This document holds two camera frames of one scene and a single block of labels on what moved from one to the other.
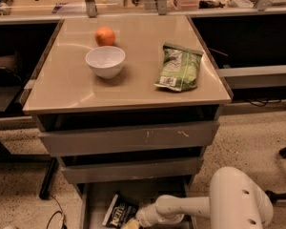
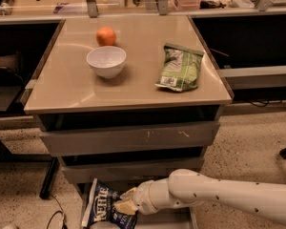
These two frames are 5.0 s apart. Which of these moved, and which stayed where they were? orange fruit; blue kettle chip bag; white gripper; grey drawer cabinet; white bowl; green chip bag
Moved: blue kettle chip bag; white gripper
Stayed: white bowl; orange fruit; green chip bag; grey drawer cabinet
